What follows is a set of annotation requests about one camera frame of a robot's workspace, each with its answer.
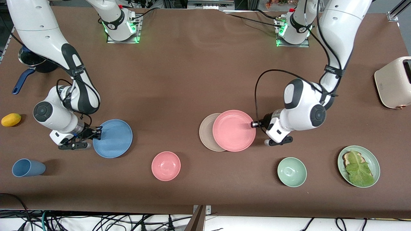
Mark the long black table cable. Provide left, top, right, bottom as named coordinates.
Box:
left=223, top=10, right=284, bottom=29

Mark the short black base cable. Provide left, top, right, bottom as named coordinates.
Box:
left=130, top=7, right=158, bottom=22

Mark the pink plate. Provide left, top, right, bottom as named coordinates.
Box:
left=213, top=110, right=257, bottom=152

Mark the beige plate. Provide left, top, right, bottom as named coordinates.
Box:
left=199, top=113, right=226, bottom=152

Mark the black pot with blue handle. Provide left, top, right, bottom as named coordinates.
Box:
left=12, top=45, right=60, bottom=95

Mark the green bowl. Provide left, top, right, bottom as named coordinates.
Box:
left=277, top=157, right=307, bottom=188

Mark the green lettuce leaf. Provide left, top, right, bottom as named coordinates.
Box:
left=345, top=150, right=375, bottom=187

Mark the metal table bracket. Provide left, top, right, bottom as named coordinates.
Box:
left=193, top=205, right=212, bottom=215

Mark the dark slanted bar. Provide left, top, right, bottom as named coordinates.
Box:
left=184, top=205, right=206, bottom=231

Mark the toast bread slice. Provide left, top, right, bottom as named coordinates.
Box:
left=342, top=152, right=365, bottom=167

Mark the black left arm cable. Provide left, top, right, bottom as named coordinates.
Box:
left=255, top=0, right=342, bottom=135

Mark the grey power strip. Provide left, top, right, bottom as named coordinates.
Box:
left=187, top=0, right=235, bottom=11

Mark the beige toaster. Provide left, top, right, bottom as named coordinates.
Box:
left=374, top=57, right=411, bottom=110

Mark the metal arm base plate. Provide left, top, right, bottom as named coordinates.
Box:
left=276, top=18, right=310, bottom=48
left=107, top=14, right=141, bottom=44

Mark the pink bowl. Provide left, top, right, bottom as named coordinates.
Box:
left=151, top=151, right=181, bottom=182

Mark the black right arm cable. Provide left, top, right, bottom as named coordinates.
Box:
left=56, top=79, right=94, bottom=129

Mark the blue plate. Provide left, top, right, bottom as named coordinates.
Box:
left=92, top=119, right=133, bottom=158

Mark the blue cup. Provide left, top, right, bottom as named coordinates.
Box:
left=12, top=158, right=46, bottom=177

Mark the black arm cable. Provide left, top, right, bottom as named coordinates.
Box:
left=255, top=0, right=342, bottom=135
left=56, top=79, right=94, bottom=129

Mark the aluminium frame profile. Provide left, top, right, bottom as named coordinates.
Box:
left=387, top=0, right=411, bottom=22

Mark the green plate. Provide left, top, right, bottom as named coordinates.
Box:
left=337, top=145, right=381, bottom=188

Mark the yellow mango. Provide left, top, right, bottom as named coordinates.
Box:
left=1, top=113, right=22, bottom=127

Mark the colourful toy food pile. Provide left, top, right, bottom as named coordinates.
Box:
left=265, top=0, right=299, bottom=8

